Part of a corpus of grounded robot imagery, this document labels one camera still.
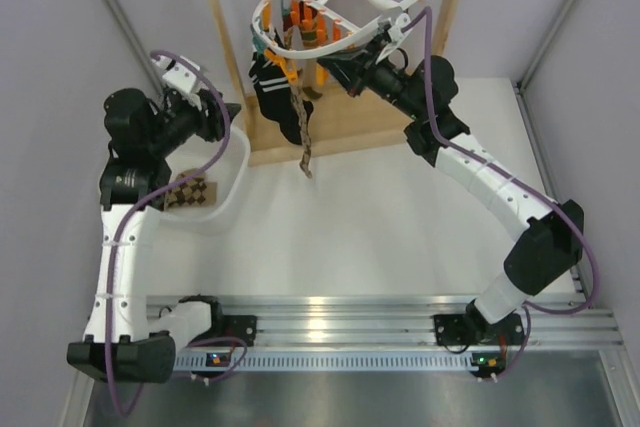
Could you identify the white plastic tub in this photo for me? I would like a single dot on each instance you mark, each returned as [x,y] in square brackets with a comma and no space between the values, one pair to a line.
[230,173]

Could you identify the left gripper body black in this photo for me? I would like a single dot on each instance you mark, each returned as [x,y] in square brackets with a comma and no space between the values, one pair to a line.
[208,128]

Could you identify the brown argyle sock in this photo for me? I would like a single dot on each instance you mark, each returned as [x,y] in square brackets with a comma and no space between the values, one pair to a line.
[199,191]
[299,104]

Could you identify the aluminium mounting rail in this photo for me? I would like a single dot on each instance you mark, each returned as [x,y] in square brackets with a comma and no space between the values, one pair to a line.
[380,334]

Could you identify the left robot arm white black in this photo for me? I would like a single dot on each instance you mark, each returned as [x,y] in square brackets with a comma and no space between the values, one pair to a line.
[119,343]

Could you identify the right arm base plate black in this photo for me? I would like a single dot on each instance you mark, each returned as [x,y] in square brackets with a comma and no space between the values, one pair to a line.
[455,331]

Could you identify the brown sock clipped on hanger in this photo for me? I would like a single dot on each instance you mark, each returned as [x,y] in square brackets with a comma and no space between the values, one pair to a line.
[307,30]

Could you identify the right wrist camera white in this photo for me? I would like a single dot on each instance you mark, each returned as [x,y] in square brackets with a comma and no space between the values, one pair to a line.
[395,28]

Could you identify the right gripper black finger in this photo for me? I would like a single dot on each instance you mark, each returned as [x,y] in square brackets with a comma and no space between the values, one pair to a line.
[347,77]
[348,59]

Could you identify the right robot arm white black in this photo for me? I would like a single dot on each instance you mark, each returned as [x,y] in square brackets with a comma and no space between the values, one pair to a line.
[546,234]

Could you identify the black sock white stripes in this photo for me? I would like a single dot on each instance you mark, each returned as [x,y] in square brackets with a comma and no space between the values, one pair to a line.
[274,96]

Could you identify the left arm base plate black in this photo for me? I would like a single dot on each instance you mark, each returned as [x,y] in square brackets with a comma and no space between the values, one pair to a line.
[243,327]

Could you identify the wooden hanger stand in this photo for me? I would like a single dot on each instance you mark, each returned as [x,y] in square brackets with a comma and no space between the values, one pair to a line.
[341,125]

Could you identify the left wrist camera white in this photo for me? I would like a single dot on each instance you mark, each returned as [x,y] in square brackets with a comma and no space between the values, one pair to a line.
[180,79]

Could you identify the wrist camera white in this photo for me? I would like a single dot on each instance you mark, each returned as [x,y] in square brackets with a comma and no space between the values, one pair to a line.
[180,79]
[395,28]

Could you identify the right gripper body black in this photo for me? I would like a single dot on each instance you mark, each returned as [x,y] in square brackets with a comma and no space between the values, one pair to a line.
[384,79]

